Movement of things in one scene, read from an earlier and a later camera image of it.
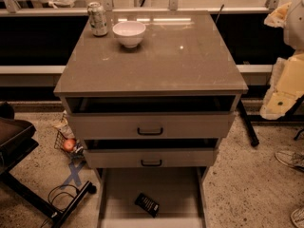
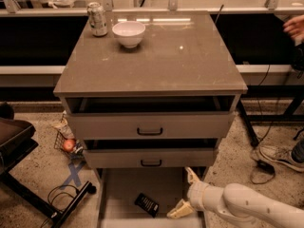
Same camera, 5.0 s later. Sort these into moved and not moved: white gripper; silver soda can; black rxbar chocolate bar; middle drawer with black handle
Moved: white gripper
Not moved: black rxbar chocolate bar; middle drawer with black handle; silver soda can
